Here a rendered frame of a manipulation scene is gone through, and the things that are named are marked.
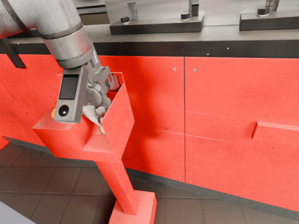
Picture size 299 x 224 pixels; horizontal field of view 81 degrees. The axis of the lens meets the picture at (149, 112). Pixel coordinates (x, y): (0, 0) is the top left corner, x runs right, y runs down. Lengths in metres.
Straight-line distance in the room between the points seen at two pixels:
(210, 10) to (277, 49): 0.22
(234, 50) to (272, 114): 0.24
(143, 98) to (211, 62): 0.28
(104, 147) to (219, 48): 0.39
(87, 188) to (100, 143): 0.83
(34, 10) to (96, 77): 0.16
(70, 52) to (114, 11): 0.39
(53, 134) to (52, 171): 1.04
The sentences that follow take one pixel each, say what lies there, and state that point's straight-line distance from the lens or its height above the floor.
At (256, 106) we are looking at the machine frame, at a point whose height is 0.68.
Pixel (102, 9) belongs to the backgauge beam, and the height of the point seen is 0.90.
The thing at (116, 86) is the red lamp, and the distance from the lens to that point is 0.50.
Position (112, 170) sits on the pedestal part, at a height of 0.53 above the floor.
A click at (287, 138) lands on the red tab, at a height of 0.58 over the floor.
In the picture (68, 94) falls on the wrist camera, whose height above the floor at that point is 0.88.
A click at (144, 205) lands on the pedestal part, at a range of 1.01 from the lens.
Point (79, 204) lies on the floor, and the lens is 1.27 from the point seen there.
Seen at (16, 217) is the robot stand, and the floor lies 0.69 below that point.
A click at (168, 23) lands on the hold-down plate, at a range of 0.59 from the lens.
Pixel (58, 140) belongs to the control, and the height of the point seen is 0.74.
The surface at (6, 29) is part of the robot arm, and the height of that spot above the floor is 1.00.
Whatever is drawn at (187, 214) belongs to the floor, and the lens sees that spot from 1.11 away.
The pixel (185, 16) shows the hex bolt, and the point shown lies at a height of 0.91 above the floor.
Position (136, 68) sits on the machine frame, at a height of 0.79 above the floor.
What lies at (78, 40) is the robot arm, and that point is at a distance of 0.35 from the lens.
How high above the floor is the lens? 1.05
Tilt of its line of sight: 40 degrees down
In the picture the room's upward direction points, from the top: 10 degrees counter-clockwise
